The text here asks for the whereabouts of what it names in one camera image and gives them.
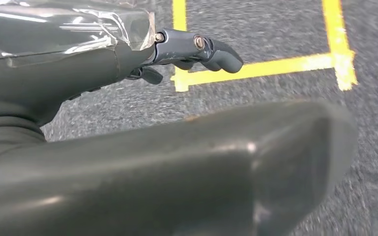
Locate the yellow floor tape square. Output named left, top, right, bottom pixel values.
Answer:
left=171, top=0, right=358, bottom=92

